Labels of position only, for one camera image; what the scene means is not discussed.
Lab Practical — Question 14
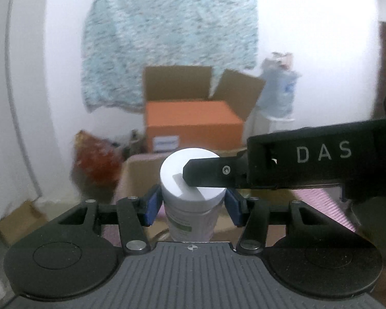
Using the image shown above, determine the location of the small cardboard piece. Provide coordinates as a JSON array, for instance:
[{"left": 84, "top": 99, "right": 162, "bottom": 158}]
[{"left": 0, "top": 200, "right": 48, "bottom": 246}]

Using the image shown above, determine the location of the blue water jug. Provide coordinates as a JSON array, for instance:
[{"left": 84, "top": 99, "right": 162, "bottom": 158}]
[{"left": 256, "top": 52, "right": 301, "bottom": 119}]

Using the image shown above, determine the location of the white water dispenser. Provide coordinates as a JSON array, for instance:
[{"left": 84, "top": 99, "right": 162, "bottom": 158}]
[{"left": 252, "top": 112, "right": 294, "bottom": 135}]

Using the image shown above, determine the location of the blue patterned wall cloth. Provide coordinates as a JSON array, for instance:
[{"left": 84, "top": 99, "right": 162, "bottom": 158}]
[{"left": 81, "top": 0, "right": 258, "bottom": 111}]

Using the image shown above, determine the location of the brown cardboard box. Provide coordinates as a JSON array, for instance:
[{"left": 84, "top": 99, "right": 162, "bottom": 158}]
[{"left": 115, "top": 153, "right": 259, "bottom": 200}]

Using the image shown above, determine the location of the purple checkered bedsheet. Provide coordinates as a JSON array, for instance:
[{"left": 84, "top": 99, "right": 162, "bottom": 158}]
[{"left": 102, "top": 187, "right": 358, "bottom": 245}]

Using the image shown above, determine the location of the red snack bag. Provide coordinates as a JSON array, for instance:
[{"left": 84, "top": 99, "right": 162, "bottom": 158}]
[{"left": 74, "top": 130, "right": 123, "bottom": 186}]

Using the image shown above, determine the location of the open cardboard box behind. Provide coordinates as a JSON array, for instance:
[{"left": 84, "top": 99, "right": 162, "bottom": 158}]
[{"left": 142, "top": 66, "right": 265, "bottom": 121}]

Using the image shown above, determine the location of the orange box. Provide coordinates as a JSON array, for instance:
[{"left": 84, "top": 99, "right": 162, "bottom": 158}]
[{"left": 145, "top": 100, "right": 244, "bottom": 153}]

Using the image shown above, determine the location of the white cylindrical bottle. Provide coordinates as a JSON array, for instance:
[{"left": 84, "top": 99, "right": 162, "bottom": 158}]
[{"left": 159, "top": 148, "right": 226, "bottom": 242}]

